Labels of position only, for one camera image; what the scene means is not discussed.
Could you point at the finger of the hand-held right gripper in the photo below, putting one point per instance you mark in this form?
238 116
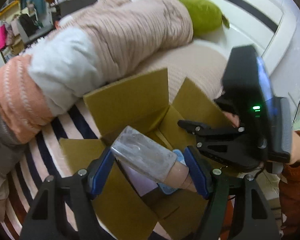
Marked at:
236 152
215 130

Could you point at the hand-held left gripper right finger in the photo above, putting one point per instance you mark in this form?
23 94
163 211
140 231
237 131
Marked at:
196 170

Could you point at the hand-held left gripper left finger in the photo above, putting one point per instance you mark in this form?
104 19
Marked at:
100 172

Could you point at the blue square device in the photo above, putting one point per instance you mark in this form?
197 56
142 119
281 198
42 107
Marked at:
178 155

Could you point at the purple carton box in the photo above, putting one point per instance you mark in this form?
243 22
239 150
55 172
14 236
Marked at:
142 180

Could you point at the clear-capped beige foundation bottle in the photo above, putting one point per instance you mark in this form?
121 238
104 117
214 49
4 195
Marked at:
145 150

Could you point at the brown cardboard box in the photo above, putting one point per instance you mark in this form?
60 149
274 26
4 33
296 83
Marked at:
130 97

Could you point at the person's right forearm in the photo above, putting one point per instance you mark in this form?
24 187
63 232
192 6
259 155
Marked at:
296 180

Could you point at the person's right hand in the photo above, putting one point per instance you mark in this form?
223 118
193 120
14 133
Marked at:
233 120

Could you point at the beige pillow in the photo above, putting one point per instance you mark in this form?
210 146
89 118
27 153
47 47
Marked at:
190 65

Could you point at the white bed headboard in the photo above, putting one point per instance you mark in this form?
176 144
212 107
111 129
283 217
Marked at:
245 12

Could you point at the green pillow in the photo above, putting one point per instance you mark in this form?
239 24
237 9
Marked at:
202 13

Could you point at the pink and grey quilt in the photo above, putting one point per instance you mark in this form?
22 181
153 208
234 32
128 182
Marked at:
102 37

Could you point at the black hanging clothes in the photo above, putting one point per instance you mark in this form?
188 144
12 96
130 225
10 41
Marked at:
27 25

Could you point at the pink bag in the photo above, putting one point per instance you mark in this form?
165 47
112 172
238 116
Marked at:
0 36

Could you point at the yellow shelf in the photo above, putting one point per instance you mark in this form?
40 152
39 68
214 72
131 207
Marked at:
10 6

